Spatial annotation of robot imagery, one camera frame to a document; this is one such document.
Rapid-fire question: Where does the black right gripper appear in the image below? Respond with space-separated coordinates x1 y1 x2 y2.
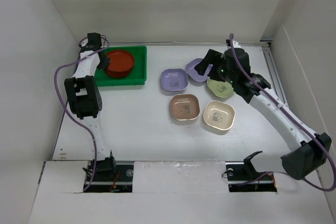
195 49 237 85

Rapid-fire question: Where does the red scalloped round plate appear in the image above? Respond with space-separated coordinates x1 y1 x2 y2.
107 50 135 72

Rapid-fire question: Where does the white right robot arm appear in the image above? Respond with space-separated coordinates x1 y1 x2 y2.
195 48 331 180

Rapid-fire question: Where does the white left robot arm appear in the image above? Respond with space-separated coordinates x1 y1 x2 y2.
64 33 118 181

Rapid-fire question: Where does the green square panda dish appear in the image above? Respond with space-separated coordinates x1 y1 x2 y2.
206 79 234 98

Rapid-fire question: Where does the purple square panda dish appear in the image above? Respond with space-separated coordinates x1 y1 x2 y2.
160 68 188 92
185 58 213 82

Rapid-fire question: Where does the cream square panda dish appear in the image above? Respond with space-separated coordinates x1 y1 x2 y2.
203 100 236 131

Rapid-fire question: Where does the brown square panda dish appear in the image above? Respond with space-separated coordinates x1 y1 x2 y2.
169 94 200 123

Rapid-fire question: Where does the aluminium side rail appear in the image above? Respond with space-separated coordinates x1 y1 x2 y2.
260 40 287 104

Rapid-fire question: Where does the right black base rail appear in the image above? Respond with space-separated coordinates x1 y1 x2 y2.
222 162 277 193

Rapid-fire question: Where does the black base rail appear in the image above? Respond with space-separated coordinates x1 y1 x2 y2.
84 162 134 193
222 162 277 193

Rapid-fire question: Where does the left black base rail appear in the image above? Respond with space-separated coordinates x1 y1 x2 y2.
84 162 134 193

